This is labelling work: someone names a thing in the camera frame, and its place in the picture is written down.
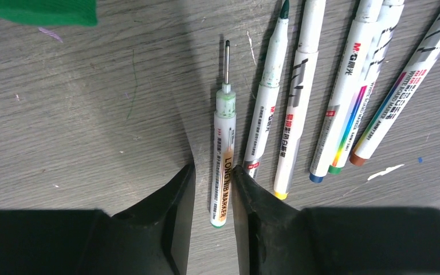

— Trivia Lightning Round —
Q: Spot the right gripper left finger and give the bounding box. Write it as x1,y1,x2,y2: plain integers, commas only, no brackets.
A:
0,164,195,274

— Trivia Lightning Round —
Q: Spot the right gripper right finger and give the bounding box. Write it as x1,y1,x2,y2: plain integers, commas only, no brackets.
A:
232,166,440,274

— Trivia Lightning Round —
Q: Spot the clear capped green marker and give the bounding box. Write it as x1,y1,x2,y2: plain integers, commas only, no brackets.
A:
210,40,237,228

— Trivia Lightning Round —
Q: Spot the purple capped marker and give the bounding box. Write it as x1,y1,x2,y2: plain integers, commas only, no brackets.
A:
309,1,383,183

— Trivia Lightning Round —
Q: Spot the dark green capped marker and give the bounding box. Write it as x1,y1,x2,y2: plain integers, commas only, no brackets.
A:
328,0,404,174

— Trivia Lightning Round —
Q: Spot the magenta capped marker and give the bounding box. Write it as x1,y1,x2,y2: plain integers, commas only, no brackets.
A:
349,13,440,166

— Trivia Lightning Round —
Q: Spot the green t-shirt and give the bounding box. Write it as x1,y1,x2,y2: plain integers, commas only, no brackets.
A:
0,0,97,26

